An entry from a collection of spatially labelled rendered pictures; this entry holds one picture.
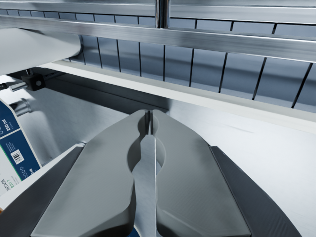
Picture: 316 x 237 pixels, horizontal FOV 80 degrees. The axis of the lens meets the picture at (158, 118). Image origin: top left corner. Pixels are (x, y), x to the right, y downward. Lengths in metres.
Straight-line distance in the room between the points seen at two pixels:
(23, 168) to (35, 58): 0.42
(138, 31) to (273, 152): 0.26
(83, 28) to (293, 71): 0.21
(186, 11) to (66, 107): 0.33
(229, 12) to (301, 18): 0.06
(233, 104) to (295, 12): 0.09
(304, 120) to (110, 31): 0.19
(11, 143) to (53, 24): 0.43
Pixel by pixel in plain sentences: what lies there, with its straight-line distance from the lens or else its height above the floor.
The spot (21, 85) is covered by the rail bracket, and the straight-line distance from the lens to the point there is 0.46.
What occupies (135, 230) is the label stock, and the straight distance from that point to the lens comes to 0.62.
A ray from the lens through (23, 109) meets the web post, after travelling 0.62.
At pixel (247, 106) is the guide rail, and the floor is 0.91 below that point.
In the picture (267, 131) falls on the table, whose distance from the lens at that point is 0.32.
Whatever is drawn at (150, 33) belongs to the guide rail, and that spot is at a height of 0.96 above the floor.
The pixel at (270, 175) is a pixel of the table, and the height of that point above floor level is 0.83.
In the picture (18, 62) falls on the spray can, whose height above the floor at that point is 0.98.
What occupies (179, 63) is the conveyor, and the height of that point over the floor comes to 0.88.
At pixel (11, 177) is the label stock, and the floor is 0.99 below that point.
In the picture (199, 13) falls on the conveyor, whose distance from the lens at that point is 0.24.
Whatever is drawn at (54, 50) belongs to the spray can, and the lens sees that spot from 0.32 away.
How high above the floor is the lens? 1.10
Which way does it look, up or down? 47 degrees down
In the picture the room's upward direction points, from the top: 133 degrees counter-clockwise
